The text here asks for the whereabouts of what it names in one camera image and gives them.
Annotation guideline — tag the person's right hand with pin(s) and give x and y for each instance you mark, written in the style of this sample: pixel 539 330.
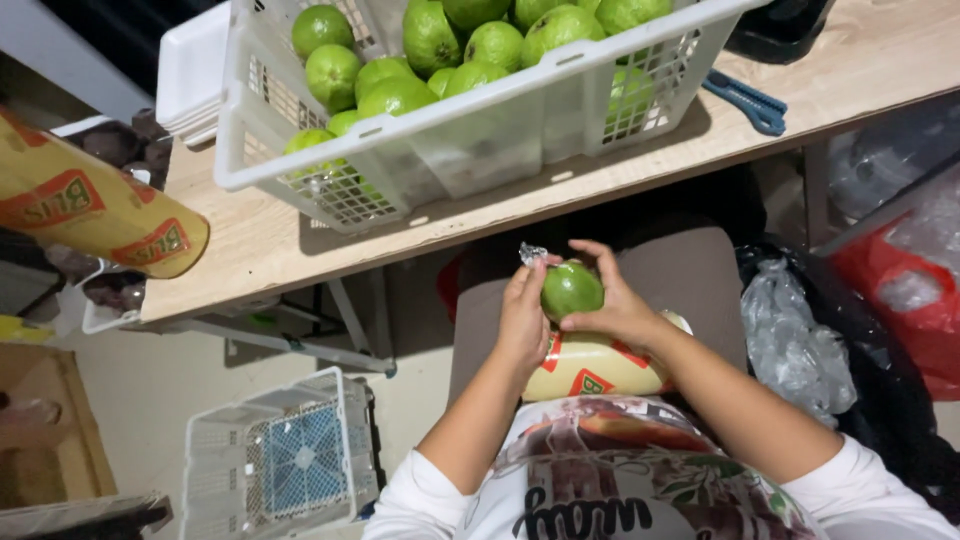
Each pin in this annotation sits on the person's right hand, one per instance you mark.
pixel 626 311

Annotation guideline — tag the person's left hand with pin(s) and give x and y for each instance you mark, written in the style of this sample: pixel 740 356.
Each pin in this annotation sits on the person's left hand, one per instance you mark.
pixel 521 322

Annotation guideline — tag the person's left fingers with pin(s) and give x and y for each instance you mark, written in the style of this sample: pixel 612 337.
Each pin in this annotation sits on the person's left fingers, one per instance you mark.
pixel 534 274

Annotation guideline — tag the clear cling wrap tail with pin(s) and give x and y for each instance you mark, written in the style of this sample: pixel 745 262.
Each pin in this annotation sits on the clear cling wrap tail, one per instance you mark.
pixel 532 253

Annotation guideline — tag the green guava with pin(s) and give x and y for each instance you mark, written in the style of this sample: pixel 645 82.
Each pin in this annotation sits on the green guava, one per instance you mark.
pixel 571 289

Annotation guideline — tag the red plastic item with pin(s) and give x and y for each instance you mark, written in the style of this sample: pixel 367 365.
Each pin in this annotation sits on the red plastic item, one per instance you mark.
pixel 450 289

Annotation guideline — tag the person's taupe trousers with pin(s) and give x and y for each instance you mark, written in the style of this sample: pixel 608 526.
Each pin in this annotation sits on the person's taupe trousers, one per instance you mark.
pixel 675 285

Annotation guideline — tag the person's white printed shirt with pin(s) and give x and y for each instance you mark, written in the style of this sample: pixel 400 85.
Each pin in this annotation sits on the person's white printed shirt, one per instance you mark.
pixel 622 487

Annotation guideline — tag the heap of green guavas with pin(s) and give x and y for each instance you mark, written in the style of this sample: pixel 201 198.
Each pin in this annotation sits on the heap of green guavas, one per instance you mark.
pixel 420 67

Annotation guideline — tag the clear crumpled plastic bag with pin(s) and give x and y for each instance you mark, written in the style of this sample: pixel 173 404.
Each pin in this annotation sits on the clear crumpled plastic bag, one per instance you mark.
pixel 791 345

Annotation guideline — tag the empty white plastic basket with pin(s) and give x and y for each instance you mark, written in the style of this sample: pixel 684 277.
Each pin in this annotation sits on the empty white plastic basket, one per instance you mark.
pixel 277 457

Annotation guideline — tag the black appliance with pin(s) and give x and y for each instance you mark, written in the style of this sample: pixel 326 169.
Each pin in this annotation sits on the black appliance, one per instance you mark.
pixel 780 26

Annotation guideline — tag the clear plastic sheeting bundle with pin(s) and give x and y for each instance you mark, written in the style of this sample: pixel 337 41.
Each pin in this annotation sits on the clear plastic sheeting bundle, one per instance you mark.
pixel 885 161

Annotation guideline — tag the red plastic bag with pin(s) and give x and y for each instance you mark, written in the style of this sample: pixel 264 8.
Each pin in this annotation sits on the red plastic bag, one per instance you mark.
pixel 915 315

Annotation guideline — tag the black plastic bag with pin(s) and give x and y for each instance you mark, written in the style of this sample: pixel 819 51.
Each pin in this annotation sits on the black plastic bag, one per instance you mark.
pixel 892 420

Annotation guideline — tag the stack of white foam trays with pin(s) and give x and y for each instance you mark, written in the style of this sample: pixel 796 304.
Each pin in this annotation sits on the stack of white foam trays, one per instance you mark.
pixel 191 75

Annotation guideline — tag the white basket of purple fruit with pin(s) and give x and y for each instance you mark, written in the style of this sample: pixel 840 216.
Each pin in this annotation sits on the white basket of purple fruit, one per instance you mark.
pixel 112 146

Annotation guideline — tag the large yellow cling wrap roll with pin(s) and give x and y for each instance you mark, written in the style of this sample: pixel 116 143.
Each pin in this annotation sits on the large yellow cling wrap roll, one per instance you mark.
pixel 82 206

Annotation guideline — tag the brown cardboard box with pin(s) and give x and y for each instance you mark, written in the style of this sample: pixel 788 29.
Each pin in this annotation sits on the brown cardboard box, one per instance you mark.
pixel 45 427

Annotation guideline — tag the white metal table frame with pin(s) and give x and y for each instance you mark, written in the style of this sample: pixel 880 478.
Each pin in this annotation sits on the white metal table frame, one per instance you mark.
pixel 300 341

